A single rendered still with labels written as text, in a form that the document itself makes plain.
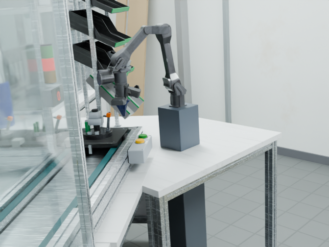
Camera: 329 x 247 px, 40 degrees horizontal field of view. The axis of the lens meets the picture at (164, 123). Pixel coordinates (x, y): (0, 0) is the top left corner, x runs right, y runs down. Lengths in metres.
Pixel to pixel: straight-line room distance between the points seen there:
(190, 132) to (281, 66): 2.35
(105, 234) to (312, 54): 3.10
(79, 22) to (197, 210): 1.10
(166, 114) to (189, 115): 0.11
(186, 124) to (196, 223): 0.52
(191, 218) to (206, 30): 2.90
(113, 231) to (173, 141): 0.79
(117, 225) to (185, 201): 0.77
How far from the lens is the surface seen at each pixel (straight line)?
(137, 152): 1.90
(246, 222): 3.32
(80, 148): 1.22
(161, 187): 1.77
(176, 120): 2.11
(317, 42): 4.20
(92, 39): 2.23
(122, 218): 1.56
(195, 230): 2.35
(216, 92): 4.89
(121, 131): 2.15
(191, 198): 2.26
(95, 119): 2.08
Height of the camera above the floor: 1.57
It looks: 16 degrees down
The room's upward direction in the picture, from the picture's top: 4 degrees counter-clockwise
